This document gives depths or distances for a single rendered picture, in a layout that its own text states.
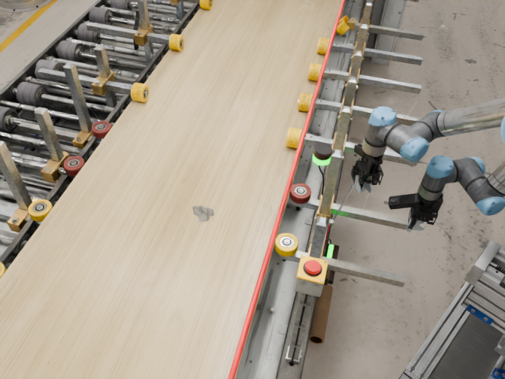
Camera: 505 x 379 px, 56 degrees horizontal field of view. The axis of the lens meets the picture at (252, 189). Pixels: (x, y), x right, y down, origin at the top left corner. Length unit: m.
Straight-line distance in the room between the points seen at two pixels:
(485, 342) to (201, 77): 1.80
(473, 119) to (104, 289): 1.20
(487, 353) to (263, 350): 1.11
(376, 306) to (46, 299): 1.67
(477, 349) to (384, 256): 0.72
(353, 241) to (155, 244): 1.49
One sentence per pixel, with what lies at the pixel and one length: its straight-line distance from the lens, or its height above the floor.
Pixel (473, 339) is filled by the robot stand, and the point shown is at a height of 0.21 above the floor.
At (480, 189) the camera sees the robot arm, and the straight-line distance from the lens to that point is 1.65.
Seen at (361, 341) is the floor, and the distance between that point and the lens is 2.54.
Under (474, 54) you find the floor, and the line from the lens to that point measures 4.83.
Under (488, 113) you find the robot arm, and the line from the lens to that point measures 1.44.
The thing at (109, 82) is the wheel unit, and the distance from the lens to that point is 2.29.
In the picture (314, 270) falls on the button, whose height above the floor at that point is 1.23.
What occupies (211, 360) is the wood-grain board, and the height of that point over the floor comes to 0.90.
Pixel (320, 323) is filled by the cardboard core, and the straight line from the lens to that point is 2.45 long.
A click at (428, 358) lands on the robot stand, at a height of 0.23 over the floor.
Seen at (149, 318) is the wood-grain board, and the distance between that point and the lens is 1.51.
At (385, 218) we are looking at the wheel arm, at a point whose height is 0.86.
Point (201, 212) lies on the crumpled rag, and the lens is 1.72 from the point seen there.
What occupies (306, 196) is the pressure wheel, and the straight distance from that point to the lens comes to 1.79.
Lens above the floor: 2.22
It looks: 47 degrees down
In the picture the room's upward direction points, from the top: 3 degrees clockwise
